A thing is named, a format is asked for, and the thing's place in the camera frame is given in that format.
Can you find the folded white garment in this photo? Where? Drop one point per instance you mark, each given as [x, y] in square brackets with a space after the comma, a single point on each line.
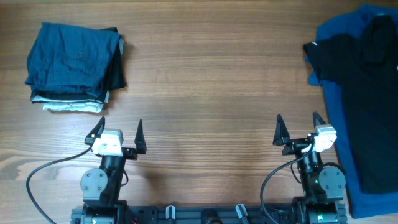
[81, 102]

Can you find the white rail clip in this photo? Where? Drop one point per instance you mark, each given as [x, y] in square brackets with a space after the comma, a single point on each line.
[242, 213]
[170, 212]

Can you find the black polo shirt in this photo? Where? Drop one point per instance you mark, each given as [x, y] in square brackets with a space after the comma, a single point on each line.
[365, 68]

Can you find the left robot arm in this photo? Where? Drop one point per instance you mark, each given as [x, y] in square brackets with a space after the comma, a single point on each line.
[101, 186]

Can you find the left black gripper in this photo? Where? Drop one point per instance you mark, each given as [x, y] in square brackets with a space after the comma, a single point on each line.
[130, 153]

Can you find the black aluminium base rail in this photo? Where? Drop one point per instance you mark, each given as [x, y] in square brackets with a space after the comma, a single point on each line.
[277, 213]

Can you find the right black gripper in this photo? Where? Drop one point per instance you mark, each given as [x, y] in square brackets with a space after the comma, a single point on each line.
[282, 135]

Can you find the right white rail clip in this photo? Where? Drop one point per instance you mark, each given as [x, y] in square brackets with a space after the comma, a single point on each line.
[242, 213]

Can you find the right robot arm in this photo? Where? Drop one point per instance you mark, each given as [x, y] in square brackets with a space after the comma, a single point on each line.
[323, 184]

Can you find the folded black garment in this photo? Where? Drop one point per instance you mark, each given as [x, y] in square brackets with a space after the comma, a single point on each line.
[115, 73]

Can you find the left white rail clip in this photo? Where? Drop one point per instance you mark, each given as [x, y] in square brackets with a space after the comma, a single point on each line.
[170, 212]

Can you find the blue polo shirt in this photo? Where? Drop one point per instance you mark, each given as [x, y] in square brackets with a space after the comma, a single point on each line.
[353, 23]

